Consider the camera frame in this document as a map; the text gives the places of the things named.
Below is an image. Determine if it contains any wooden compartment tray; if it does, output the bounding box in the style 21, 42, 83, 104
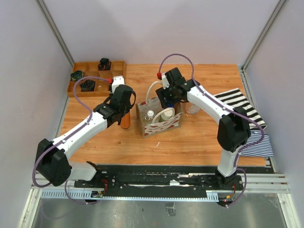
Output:
72, 60, 126, 97

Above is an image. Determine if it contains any pink cap bottle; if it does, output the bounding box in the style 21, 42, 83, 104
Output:
188, 105, 200, 114

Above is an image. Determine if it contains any watermelon print canvas bag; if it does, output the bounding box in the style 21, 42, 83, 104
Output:
136, 82, 183, 138

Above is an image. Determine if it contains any black white striped cloth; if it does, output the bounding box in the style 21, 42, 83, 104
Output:
214, 88, 267, 130

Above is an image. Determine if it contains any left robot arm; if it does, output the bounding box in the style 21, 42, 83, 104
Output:
33, 85, 136, 186

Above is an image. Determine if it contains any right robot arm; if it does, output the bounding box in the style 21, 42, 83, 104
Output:
156, 68, 251, 187

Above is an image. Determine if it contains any large cream lid bottle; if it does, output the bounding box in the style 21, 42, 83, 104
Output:
159, 108, 175, 122

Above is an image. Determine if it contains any white cap clear bottle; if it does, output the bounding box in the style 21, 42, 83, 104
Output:
144, 110, 155, 123

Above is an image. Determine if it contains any dark rolled sock centre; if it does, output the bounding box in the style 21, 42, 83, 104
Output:
80, 79, 95, 92

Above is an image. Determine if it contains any dark rolled sock orange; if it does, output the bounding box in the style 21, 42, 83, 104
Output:
98, 58, 111, 71

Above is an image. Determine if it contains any dark rolled sock green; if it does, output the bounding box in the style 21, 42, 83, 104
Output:
70, 70, 85, 82

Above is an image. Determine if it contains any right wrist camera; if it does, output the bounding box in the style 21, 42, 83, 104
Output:
161, 73, 170, 89

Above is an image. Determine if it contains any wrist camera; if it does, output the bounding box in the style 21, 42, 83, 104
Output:
161, 73, 170, 89
111, 76, 125, 93

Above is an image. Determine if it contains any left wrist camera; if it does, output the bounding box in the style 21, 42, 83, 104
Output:
111, 76, 125, 93

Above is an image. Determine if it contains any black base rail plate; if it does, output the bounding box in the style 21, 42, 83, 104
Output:
74, 164, 243, 198

